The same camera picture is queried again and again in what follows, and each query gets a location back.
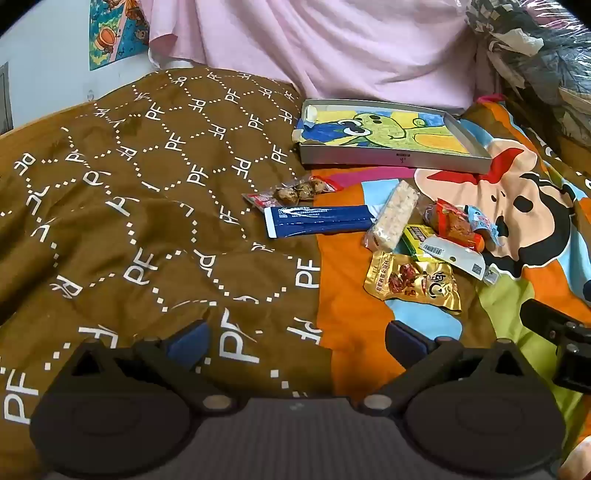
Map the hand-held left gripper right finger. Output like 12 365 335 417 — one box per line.
360 320 536 414

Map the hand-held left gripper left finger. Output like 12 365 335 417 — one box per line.
60 320 236 414

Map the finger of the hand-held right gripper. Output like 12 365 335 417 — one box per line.
519 299 591 343

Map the gold snack packet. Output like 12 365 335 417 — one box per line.
363 250 463 315

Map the white barcode snack packet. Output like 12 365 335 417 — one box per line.
419 235 498 283

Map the red orange snack packet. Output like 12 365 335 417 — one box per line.
436 198 490 251

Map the rice cracker bar packet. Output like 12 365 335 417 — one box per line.
364 180 420 253

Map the blue long snack packet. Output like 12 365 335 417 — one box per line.
263 205 376 239

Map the grey shallow box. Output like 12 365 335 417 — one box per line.
292 98 494 175

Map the clear packet of brown snacks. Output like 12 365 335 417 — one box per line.
242 177 343 209

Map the cartoon printed blanket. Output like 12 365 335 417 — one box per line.
308 95 591 462

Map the person's leg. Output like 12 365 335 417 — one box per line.
558 436 591 480

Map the green yellow snack packet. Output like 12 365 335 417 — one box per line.
401 224 435 260

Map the light blue small packet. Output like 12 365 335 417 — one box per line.
465 205 503 246

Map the brown patterned quilt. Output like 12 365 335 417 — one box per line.
0 67 334 480

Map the clear plastic bag of clothes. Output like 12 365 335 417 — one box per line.
464 0 591 141

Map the pink cloth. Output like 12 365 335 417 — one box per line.
139 0 496 116

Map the dark framed wall panel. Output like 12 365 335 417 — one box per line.
0 62 14 134

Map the cartoon wall poster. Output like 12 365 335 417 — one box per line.
88 0 151 72

